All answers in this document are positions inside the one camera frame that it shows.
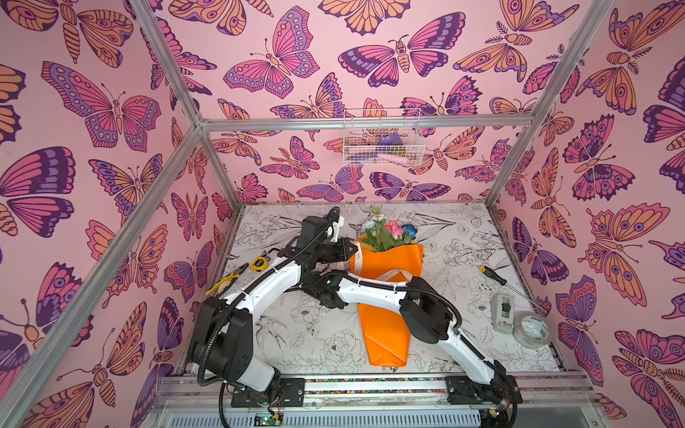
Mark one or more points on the orange wrapping paper sheet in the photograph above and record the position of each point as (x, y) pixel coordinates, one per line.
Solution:
(386, 335)

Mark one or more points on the black handled screwdriver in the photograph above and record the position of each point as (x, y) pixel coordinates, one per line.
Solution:
(492, 274)

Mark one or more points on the white grey small device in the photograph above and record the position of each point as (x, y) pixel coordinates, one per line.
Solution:
(503, 313)

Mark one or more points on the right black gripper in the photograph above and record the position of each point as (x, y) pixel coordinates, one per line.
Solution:
(311, 278)

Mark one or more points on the white ribbon bundle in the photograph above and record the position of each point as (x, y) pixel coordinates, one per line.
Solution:
(362, 265)

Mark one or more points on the clear tape roll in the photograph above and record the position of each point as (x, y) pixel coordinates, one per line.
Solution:
(531, 331)

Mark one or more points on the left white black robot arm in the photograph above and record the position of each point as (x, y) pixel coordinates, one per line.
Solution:
(222, 340)

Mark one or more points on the white wire wall basket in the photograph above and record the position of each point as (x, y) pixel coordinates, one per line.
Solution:
(383, 140)

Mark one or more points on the green circuit board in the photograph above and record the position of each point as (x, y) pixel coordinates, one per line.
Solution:
(267, 420)

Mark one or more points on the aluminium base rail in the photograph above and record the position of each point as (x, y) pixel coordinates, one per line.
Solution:
(559, 399)

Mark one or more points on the pink fake rose stem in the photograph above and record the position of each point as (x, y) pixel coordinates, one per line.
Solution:
(392, 235)

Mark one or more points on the white fake flower stem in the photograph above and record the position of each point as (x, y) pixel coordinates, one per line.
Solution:
(372, 229)

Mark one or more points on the yellow handled tool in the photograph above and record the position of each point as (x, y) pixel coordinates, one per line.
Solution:
(225, 283)

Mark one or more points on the yellow tape measure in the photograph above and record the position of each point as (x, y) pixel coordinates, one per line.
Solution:
(259, 264)

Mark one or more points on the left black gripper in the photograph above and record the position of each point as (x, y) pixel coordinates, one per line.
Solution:
(342, 254)

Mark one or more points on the blue fake flower stem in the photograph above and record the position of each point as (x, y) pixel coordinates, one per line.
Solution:
(409, 232)

